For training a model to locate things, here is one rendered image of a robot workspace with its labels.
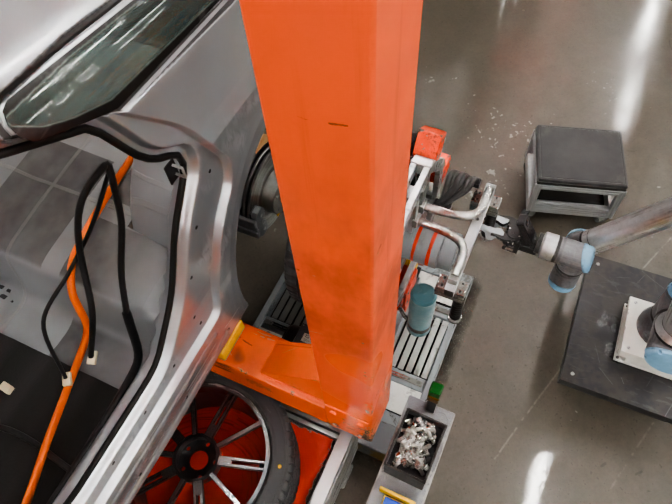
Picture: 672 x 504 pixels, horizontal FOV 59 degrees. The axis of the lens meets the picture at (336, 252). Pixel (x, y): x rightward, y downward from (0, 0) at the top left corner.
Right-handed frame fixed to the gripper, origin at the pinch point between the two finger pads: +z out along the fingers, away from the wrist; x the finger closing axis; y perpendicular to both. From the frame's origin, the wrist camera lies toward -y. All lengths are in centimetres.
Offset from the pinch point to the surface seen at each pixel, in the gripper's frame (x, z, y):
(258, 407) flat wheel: -80, 49, 33
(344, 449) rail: -79, 18, 44
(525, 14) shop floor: 226, 28, 83
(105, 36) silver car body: -58, 69, -98
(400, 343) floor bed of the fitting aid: -20, 18, 77
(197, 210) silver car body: -59, 63, -48
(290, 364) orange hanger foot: -69, 39, 7
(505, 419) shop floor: -32, -33, 83
